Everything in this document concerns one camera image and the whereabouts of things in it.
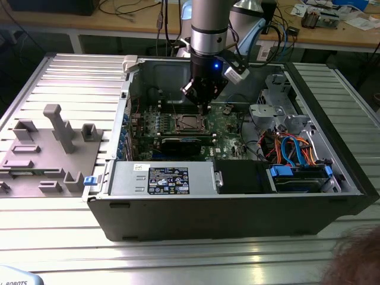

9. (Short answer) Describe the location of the silver topped CPU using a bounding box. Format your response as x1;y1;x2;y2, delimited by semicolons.
181;116;201;130

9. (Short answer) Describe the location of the metal socket cover frame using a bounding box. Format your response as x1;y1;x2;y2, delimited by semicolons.
177;115;205;132

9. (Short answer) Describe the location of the CPU socket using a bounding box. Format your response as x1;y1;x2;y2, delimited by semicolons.
174;113;207;134

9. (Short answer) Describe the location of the green motherboard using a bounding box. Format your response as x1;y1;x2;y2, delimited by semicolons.
130;102;264;163

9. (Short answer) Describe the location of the black graphics card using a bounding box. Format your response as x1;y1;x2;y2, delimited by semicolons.
159;135;203;157

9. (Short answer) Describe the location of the white label tag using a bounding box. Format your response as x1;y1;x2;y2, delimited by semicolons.
255;44;270;62

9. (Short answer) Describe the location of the silver metal disk bay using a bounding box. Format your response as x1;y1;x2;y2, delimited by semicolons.
248;73;315;140

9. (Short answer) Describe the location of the wooden desk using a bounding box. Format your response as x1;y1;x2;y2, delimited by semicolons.
0;0;380;55

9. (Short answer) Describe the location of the grey power supply unit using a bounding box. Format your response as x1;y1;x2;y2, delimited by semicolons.
107;160;218;197

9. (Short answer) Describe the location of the copper coil heatsink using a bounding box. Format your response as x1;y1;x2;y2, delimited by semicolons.
301;8;321;30

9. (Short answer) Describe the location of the hard disk in blue carrier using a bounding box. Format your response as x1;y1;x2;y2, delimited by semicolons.
266;164;333;194

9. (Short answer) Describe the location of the open black PC case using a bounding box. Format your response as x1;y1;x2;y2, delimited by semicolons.
81;55;380;243

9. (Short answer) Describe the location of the grey electronic device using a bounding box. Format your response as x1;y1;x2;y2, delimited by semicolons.
319;10;341;30

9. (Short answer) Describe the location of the blue box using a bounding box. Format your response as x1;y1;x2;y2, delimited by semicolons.
331;0;371;10

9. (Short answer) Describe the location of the white paper sheet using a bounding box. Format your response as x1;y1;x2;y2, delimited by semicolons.
341;16;379;31

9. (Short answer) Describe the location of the black monitor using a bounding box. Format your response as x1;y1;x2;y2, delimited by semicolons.
7;0;96;16

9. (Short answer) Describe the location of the grey parts rack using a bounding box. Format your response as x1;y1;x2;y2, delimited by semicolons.
0;103;105;199

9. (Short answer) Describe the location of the person's brown haired head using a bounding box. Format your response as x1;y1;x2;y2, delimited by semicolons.
322;225;380;285

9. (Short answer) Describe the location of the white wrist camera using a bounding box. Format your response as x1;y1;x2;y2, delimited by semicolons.
223;61;251;86

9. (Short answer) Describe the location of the blue data cable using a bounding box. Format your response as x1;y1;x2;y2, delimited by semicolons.
280;135;295;167
292;135;307;167

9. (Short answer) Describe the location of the orange wire bundle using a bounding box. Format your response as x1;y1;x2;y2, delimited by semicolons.
265;132;320;166

